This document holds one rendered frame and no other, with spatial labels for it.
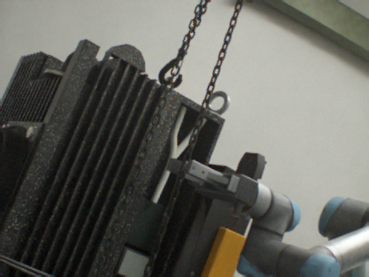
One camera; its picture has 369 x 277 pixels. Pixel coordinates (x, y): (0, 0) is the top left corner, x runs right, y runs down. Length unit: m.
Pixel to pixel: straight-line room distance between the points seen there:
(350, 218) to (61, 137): 0.75
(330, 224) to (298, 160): 1.40
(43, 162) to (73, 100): 0.15
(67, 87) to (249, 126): 1.63
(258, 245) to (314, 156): 1.77
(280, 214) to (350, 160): 1.87
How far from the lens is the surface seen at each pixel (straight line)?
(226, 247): 1.45
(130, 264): 1.47
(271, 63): 2.94
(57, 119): 1.32
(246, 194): 1.17
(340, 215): 1.57
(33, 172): 1.31
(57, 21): 2.67
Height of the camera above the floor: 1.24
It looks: 11 degrees up
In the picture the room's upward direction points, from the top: 22 degrees clockwise
